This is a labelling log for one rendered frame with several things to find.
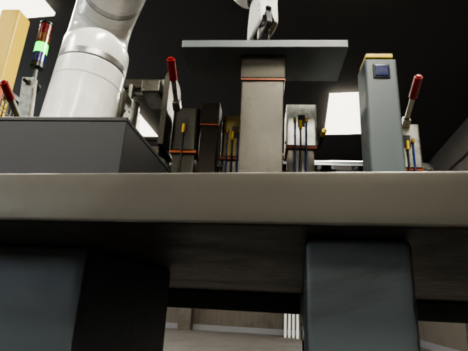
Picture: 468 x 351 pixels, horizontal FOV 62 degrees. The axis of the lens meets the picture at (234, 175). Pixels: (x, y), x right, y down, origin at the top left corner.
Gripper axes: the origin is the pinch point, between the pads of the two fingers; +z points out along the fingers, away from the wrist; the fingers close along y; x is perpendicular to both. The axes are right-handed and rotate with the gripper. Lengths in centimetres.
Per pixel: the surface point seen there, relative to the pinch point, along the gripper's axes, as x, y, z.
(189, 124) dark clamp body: 13.4, 14.2, 15.2
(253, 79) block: 2.7, -3.7, 10.2
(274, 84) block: -1.9, -5.1, 11.2
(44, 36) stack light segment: 81, 131, -78
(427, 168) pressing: -54, 8, 19
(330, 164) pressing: -27.2, 14.9, 19.4
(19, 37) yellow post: 89, 121, -68
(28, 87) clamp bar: 58, 39, 0
